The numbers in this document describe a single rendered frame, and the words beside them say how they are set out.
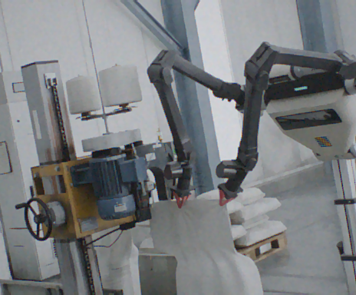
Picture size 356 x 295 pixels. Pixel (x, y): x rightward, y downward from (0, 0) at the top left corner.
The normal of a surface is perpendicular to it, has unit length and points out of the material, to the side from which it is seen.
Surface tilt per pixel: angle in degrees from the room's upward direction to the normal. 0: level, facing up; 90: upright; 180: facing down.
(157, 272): 90
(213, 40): 90
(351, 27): 90
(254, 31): 90
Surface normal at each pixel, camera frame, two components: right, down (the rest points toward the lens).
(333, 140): -0.41, 0.76
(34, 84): -0.69, 0.16
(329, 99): -0.58, -0.65
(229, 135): 0.70, -0.09
